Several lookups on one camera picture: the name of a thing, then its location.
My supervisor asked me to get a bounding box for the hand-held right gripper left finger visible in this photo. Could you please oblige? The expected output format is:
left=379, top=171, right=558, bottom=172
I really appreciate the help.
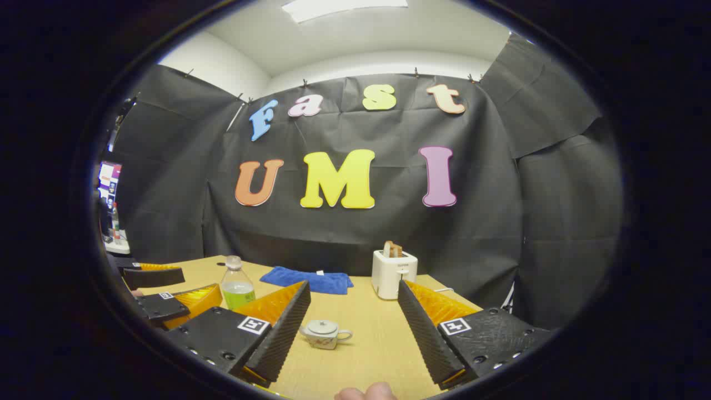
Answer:
left=164, top=281, right=312, bottom=388

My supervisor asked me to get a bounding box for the white ceramic teacup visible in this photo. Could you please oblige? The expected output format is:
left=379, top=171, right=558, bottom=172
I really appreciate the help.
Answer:
left=300, top=327, right=354, bottom=350

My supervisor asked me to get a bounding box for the white side table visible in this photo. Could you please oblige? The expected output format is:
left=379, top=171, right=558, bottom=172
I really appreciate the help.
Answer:
left=104, top=231, right=132, bottom=256

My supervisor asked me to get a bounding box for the blue towel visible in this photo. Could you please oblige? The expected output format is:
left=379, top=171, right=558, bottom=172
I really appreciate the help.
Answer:
left=259, top=266, right=354, bottom=296

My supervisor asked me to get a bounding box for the black backdrop cloth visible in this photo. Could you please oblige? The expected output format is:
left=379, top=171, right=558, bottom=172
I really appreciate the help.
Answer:
left=100, top=33, right=624, bottom=331

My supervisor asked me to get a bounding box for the white toaster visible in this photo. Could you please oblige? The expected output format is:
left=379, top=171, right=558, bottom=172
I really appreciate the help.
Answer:
left=370, top=249, right=418, bottom=301

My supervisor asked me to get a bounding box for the ceiling light panel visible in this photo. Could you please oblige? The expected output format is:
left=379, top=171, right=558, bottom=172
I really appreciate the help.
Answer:
left=281, top=0, right=409, bottom=24

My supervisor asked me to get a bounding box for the green label water bottle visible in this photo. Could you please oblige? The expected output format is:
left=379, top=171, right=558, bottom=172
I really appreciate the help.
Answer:
left=221, top=255, right=257, bottom=311

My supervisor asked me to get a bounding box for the computer monitor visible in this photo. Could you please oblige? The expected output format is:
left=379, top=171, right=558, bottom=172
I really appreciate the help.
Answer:
left=97, top=160, right=123, bottom=211

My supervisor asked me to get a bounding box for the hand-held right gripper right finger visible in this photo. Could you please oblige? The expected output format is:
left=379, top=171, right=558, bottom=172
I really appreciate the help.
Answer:
left=397, top=279, right=556, bottom=391

